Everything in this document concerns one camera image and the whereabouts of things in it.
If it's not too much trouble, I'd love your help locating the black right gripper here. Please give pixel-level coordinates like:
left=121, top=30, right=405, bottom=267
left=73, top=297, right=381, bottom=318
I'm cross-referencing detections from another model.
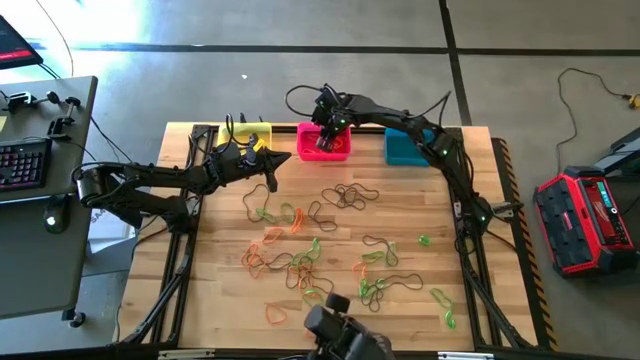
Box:
left=313, top=89, right=354, bottom=153

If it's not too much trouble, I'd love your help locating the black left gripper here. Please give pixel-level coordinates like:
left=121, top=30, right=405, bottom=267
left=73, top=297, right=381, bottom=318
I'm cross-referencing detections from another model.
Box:
left=209, top=143, right=292, bottom=194

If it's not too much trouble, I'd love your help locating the dark rubber band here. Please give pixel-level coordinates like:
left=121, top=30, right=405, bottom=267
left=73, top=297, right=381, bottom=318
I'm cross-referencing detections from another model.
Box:
left=259, top=251, right=296, bottom=271
left=242, top=182, right=275, bottom=223
left=358, top=271, right=425, bottom=314
left=320, top=182, right=366, bottom=211
left=361, top=233, right=400, bottom=269
left=306, top=199, right=340, bottom=233
left=284, top=262, right=335, bottom=295
left=339, top=182, right=381, bottom=210

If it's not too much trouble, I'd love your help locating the pink plastic basket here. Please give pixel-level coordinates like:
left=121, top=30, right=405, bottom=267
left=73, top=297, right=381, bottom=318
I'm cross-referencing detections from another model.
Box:
left=295, top=122, right=353, bottom=163

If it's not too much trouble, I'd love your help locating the yellow plastic basket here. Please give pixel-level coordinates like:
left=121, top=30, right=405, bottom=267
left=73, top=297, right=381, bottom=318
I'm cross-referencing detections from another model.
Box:
left=217, top=122, right=274, bottom=151

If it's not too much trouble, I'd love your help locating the blue plastic basket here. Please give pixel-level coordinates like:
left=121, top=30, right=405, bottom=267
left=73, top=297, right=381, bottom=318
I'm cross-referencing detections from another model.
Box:
left=383, top=127, right=436, bottom=168

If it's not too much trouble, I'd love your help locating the white box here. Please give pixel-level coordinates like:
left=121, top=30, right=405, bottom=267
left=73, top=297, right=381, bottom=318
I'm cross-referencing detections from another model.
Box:
left=88, top=208, right=140, bottom=257

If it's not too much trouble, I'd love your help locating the black desk clamp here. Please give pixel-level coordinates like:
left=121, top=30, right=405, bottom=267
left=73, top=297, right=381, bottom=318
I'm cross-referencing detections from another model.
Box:
left=0, top=90, right=40, bottom=114
left=46, top=89, right=82, bottom=141

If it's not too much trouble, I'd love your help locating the black computer mouse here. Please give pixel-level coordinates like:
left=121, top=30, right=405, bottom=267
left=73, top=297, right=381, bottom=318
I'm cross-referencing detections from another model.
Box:
left=43, top=193, right=72, bottom=235

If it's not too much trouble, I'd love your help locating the yellow black hazard strip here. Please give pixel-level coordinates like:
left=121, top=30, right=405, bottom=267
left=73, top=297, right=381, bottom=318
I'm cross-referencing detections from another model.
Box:
left=492, top=138, right=560, bottom=351

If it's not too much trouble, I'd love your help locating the black keyboard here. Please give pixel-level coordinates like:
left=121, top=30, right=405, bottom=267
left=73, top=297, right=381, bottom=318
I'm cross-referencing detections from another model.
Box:
left=0, top=138, right=53, bottom=193

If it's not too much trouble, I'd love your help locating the grey desk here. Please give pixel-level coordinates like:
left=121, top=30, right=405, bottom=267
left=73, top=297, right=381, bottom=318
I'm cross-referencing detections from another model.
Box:
left=0, top=75, right=99, bottom=321

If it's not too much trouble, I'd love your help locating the red black power station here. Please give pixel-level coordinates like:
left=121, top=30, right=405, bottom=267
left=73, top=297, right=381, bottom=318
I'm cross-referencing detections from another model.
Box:
left=533, top=165, right=640, bottom=279

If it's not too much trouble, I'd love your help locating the black laptop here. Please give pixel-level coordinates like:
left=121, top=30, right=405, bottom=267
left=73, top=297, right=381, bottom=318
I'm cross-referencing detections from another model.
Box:
left=0, top=14, right=45, bottom=71

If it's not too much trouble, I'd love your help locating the grey black case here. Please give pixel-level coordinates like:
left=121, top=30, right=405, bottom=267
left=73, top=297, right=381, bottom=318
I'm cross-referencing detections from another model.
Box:
left=593, top=125, right=640, bottom=177

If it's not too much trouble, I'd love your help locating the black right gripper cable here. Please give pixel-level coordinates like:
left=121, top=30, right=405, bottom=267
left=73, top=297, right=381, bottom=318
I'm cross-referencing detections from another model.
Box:
left=284, top=83, right=329, bottom=120

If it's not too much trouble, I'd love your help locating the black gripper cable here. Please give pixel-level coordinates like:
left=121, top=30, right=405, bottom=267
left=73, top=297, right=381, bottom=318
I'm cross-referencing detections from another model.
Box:
left=224, top=112, right=237, bottom=151
left=284, top=83, right=329, bottom=120

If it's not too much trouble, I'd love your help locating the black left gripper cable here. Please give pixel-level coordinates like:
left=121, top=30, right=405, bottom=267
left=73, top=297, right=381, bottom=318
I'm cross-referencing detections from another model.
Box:
left=224, top=112, right=237, bottom=151

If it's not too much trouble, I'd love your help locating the silver metal bracket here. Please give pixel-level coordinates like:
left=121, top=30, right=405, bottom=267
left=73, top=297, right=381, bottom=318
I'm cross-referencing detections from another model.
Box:
left=437, top=351, right=496, bottom=360
left=157, top=348, right=217, bottom=360

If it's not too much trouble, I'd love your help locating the black floor cable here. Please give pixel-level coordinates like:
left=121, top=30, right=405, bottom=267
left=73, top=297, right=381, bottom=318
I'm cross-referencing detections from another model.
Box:
left=555, top=67, right=632, bottom=174

